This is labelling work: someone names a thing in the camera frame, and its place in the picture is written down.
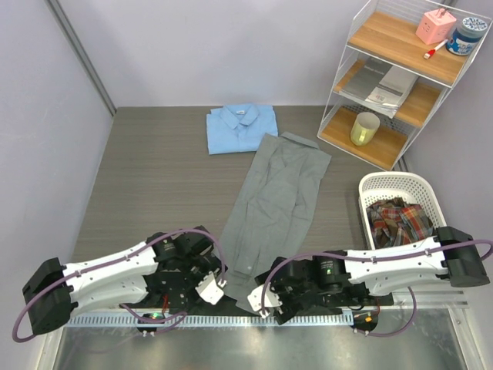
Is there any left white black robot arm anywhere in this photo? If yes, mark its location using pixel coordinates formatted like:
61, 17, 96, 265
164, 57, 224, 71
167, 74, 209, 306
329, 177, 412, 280
12, 226, 227, 343

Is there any red white marker pen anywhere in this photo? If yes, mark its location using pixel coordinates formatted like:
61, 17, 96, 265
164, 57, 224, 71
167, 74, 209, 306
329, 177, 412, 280
423, 39, 448, 59

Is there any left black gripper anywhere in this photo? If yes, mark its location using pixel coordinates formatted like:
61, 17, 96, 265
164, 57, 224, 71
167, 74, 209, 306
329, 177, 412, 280
179, 252, 227, 301

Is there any grey long sleeve shirt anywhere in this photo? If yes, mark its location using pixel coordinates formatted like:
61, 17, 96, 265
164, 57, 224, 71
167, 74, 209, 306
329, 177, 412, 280
220, 132, 331, 312

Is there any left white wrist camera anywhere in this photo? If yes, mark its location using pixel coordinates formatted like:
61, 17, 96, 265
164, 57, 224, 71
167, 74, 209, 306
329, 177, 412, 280
195, 271, 227, 305

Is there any white wire wooden shelf rack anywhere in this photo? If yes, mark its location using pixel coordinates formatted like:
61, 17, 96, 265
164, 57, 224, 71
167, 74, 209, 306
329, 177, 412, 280
318, 1, 492, 170

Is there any grey booklet stack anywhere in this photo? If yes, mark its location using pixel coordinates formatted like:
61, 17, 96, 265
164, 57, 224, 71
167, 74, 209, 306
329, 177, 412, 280
339, 57, 418, 118

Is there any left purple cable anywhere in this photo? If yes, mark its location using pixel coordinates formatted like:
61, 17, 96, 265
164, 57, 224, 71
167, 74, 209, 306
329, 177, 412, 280
12, 227, 229, 343

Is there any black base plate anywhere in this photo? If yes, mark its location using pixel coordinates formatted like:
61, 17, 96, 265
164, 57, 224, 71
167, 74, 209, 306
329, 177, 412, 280
119, 271, 394, 309

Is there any white slotted cable duct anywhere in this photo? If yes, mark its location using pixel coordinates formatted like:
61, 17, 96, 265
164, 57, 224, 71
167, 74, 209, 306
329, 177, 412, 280
66, 311, 354, 328

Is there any white plastic laundry basket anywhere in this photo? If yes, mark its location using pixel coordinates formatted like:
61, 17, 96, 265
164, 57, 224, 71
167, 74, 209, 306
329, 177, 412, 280
358, 171, 447, 250

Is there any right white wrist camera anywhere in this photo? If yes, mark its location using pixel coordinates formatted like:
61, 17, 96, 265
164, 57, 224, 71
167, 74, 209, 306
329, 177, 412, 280
247, 284, 282, 318

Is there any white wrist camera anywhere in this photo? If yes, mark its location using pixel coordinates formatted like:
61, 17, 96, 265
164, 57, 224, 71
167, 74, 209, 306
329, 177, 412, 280
247, 284, 282, 318
195, 271, 227, 305

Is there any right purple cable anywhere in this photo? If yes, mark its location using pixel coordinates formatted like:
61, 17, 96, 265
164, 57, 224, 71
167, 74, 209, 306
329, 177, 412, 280
260, 238, 493, 338

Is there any red plaid shirt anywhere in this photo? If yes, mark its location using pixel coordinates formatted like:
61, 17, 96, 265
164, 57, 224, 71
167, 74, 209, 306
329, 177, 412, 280
366, 197, 434, 249

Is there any light blue shirt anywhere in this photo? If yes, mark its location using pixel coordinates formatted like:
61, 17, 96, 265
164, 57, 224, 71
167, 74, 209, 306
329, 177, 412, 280
206, 103, 278, 155

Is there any blue white lidded jar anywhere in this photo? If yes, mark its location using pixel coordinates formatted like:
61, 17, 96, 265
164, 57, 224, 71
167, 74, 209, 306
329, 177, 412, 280
446, 17, 488, 56

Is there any purple cable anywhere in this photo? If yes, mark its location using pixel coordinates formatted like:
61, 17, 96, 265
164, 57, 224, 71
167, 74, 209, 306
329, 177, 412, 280
260, 238, 493, 338
12, 227, 229, 343

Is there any yellow translucent cup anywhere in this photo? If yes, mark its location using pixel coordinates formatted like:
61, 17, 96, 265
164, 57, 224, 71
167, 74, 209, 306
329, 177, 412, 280
350, 112, 381, 146

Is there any pink cube power socket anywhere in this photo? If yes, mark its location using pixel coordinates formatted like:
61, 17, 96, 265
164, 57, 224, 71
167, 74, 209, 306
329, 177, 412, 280
415, 8, 457, 45

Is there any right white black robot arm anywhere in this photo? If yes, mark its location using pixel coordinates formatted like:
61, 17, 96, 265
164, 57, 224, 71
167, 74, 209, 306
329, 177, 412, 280
247, 227, 492, 325

